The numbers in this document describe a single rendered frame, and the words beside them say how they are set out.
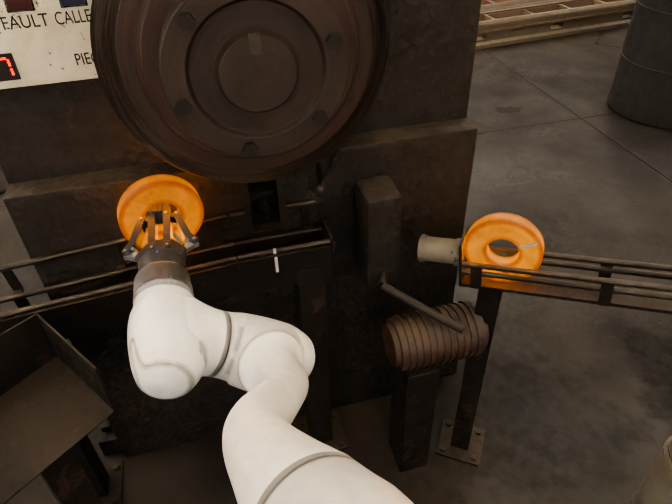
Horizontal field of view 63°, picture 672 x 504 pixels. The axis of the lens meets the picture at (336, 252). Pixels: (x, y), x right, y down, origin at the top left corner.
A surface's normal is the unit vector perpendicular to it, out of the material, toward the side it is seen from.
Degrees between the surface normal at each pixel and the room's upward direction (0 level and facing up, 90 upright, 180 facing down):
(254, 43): 90
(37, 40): 90
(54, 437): 5
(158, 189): 92
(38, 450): 5
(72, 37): 90
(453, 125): 0
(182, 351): 39
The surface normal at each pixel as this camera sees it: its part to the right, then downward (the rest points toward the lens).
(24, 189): -0.03, -0.78
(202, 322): 0.63, -0.63
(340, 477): -0.02, -1.00
